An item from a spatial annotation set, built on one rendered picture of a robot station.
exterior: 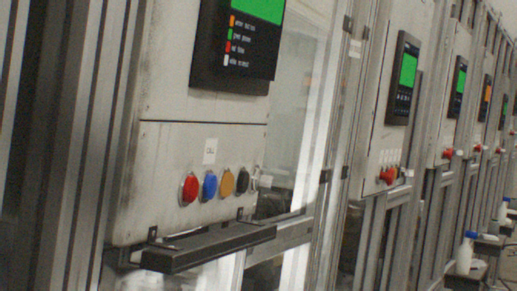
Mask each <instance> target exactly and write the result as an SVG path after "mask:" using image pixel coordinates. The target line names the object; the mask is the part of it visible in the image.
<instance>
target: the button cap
mask: <svg viewBox="0 0 517 291"><path fill-rule="evenodd" d="M216 189H217V177H216V174H213V173H209V174H208V175H207V178H206V180H205V184H204V189H203V194H204V198H205V199H209V200H210V199H213V197H214V195H215V192H216Z"/></svg>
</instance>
